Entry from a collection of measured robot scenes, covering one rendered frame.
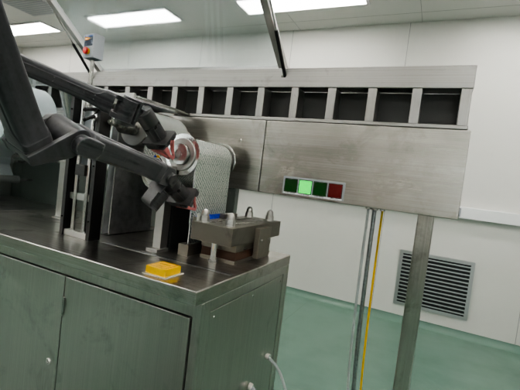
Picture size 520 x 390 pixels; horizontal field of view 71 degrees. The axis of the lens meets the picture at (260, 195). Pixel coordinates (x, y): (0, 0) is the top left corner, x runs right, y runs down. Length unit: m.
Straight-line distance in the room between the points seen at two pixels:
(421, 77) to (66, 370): 1.52
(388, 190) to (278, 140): 0.47
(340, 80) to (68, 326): 1.27
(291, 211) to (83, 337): 2.96
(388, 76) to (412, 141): 0.25
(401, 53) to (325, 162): 2.63
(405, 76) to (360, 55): 2.59
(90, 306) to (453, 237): 3.12
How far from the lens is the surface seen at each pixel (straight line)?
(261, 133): 1.56
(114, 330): 1.23
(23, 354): 1.60
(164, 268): 1.07
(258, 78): 1.62
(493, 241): 3.76
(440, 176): 1.39
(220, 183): 1.45
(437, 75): 1.45
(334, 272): 3.91
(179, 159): 1.32
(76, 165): 1.51
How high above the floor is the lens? 1.21
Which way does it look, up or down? 3 degrees down
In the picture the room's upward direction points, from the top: 7 degrees clockwise
